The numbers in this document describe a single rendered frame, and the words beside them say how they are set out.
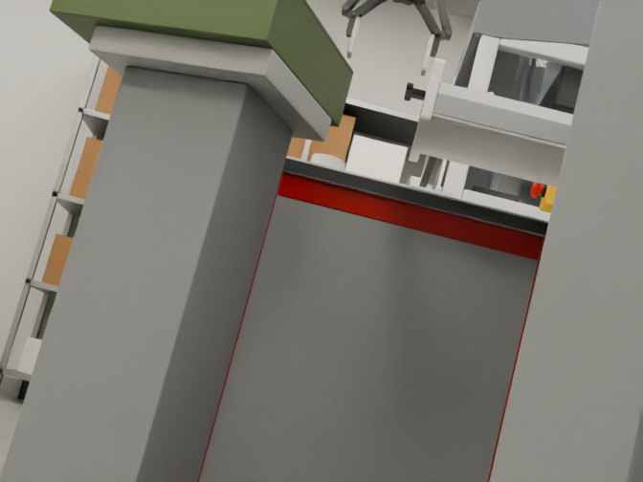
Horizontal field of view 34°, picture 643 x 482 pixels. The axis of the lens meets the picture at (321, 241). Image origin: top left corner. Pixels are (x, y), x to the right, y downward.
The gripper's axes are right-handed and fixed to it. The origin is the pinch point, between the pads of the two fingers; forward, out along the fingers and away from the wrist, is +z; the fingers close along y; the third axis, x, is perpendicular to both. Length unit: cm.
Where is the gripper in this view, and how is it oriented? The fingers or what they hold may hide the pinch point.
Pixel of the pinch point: (387, 58)
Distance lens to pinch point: 193.6
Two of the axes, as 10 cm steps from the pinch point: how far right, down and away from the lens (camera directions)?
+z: -2.4, 9.6, -1.5
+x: 0.1, 1.6, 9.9
